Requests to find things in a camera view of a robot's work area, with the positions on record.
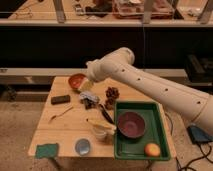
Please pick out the wooden table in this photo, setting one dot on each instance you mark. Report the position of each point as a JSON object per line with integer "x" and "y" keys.
{"x": 71, "y": 126}

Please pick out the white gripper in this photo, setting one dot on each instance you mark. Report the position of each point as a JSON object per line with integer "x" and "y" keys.
{"x": 94, "y": 73}

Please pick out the small brown pine cone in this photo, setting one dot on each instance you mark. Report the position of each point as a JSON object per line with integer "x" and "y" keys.
{"x": 109, "y": 104}

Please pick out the black foot pedal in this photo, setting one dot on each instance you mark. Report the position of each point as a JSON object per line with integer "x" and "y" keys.
{"x": 197, "y": 135}

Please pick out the orange bowl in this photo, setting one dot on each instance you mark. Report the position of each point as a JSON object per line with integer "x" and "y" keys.
{"x": 75, "y": 80}

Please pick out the red yellow apple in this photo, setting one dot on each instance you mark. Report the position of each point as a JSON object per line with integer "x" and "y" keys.
{"x": 152, "y": 149}

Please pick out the dark red bowl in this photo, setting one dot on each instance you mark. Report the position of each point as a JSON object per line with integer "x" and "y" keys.
{"x": 131, "y": 125}

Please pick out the black handled tool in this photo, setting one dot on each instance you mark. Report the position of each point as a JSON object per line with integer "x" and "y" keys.
{"x": 105, "y": 114}

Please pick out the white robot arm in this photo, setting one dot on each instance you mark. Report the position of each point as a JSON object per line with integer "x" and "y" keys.
{"x": 195, "y": 105}

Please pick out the green sponge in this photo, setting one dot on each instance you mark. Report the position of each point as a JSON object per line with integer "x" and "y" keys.
{"x": 47, "y": 151}

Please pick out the black eraser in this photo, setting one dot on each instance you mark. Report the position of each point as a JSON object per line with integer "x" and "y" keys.
{"x": 60, "y": 99}

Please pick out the green plastic tray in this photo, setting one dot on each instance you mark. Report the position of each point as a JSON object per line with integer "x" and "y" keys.
{"x": 133, "y": 149}

